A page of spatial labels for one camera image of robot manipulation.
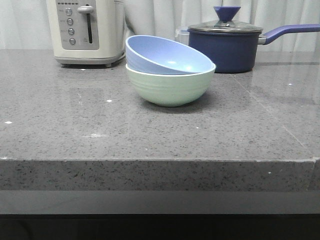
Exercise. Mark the white curtain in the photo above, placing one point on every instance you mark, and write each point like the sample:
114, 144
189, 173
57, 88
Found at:
24, 24

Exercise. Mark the dark blue saucepan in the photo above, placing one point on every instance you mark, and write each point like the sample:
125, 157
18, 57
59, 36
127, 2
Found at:
236, 52

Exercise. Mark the glass lid with blue knob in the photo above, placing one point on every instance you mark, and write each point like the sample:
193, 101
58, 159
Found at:
225, 23

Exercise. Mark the light green bowl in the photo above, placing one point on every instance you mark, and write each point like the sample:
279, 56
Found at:
170, 90

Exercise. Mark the cream white toaster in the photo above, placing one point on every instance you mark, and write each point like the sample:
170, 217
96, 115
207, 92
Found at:
87, 32

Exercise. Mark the blue bowl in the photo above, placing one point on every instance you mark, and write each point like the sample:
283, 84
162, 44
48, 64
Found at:
157, 55

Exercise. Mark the clear plastic container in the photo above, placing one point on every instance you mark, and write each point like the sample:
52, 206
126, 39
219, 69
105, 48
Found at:
182, 35

